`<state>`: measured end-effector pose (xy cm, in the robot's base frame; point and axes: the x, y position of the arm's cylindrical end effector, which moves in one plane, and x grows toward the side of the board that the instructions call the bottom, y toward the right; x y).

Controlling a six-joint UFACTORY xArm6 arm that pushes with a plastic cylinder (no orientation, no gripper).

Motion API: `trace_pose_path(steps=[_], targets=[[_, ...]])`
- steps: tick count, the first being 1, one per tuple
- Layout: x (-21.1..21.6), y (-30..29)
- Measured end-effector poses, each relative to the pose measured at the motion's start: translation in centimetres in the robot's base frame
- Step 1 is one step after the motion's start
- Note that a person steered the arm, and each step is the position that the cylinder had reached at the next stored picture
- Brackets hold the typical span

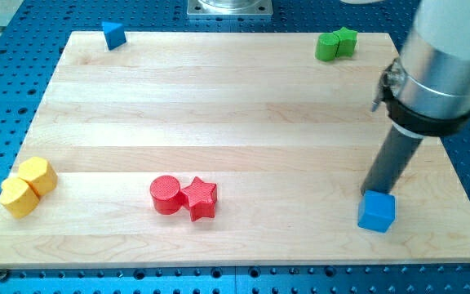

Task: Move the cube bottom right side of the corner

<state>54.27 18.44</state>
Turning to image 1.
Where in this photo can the green star block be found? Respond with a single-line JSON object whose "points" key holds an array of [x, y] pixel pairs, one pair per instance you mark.
{"points": [[347, 42]]}

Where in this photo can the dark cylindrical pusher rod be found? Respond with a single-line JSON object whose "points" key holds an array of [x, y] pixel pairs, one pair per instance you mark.
{"points": [[395, 153]]}

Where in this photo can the yellow heart-shaped block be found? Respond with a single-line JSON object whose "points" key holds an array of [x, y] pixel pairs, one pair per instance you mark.
{"points": [[18, 197]]}

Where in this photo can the green cylinder block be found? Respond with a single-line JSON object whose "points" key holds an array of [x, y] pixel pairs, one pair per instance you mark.
{"points": [[327, 47]]}

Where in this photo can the blue cube block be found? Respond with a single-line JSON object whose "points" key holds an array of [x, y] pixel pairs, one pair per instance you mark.
{"points": [[376, 211]]}

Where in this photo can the yellow hexagon block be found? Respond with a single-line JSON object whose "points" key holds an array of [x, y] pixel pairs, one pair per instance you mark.
{"points": [[39, 174]]}

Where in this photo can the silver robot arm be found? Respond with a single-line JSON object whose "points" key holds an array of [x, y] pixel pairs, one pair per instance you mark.
{"points": [[427, 87]]}

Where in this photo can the blue perforated metal table plate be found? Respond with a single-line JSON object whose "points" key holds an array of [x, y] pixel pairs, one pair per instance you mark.
{"points": [[32, 38]]}

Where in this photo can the red cylinder block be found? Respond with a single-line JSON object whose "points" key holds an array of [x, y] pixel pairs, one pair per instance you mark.
{"points": [[166, 195]]}

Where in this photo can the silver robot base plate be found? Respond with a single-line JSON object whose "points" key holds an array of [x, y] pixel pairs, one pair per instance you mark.
{"points": [[229, 8]]}

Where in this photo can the wooden board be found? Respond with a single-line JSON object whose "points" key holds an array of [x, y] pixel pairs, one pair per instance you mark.
{"points": [[288, 140]]}

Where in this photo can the blue triangle block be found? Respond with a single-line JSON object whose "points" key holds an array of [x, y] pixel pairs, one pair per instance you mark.
{"points": [[114, 34]]}

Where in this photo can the red star block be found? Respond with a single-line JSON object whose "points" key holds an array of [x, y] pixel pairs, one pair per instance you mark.
{"points": [[201, 198]]}

